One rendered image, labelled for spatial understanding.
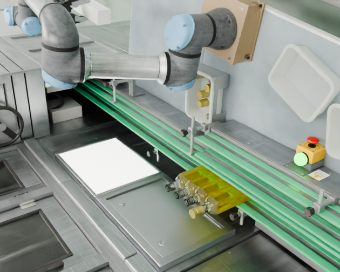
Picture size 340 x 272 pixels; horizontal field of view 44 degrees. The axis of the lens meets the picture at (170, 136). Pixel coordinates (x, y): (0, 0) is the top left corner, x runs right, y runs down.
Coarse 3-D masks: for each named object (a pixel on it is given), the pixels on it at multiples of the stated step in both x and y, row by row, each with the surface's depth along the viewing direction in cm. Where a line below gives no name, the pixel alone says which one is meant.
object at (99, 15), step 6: (90, 0) 190; (78, 6) 191; (84, 6) 186; (90, 6) 182; (96, 6) 182; (102, 6) 183; (84, 12) 188; (90, 12) 183; (96, 12) 179; (102, 12) 179; (108, 12) 180; (90, 18) 185; (96, 18) 180; (102, 18) 180; (108, 18) 182; (102, 24) 181
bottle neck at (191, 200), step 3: (195, 195) 152; (186, 198) 151; (189, 198) 150; (192, 198) 150; (195, 198) 151; (198, 198) 151; (186, 201) 151; (189, 201) 149; (192, 201) 150; (195, 201) 151; (198, 201) 152; (186, 204) 151; (189, 204) 149; (192, 204) 150
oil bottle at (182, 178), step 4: (196, 168) 166; (200, 168) 166; (204, 168) 166; (184, 172) 164; (188, 172) 164; (192, 172) 164; (196, 172) 164; (200, 172) 164; (204, 172) 164; (176, 176) 162; (180, 176) 161; (184, 176) 161; (188, 176) 161; (192, 176) 161; (196, 176) 162; (176, 180) 161; (180, 180) 160; (184, 180) 159; (180, 184) 160; (184, 184) 160; (180, 188) 161
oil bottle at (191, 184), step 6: (204, 174) 162; (210, 174) 162; (192, 180) 158; (198, 180) 158; (204, 180) 159; (210, 180) 159; (186, 186) 157; (192, 186) 155; (198, 186) 156; (192, 192) 155
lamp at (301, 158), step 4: (300, 152) 142; (296, 156) 141; (300, 156) 140; (304, 156) 140; (296, 160) 141; (300, 160) 140; (304, 160) 139; (308, 160) 140; (300, 164) 140; (304, 164) 141
